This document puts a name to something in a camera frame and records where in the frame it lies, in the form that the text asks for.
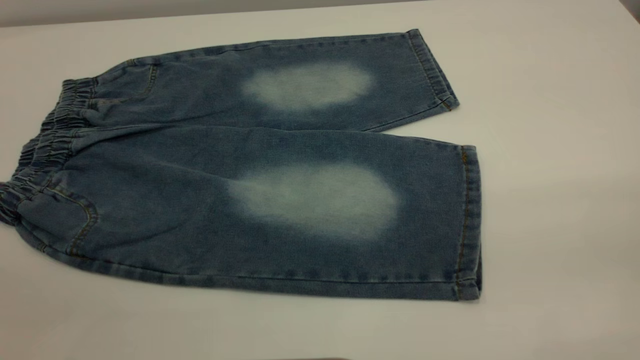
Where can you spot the blue denim jeans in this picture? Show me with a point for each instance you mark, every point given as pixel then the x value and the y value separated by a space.
pixel 200 175

